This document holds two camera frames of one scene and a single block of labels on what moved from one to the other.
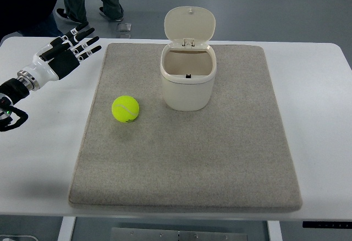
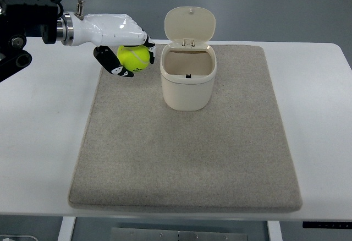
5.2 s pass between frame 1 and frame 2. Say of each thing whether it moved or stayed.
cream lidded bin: stayed
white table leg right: stayed
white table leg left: stayed
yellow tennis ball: moved
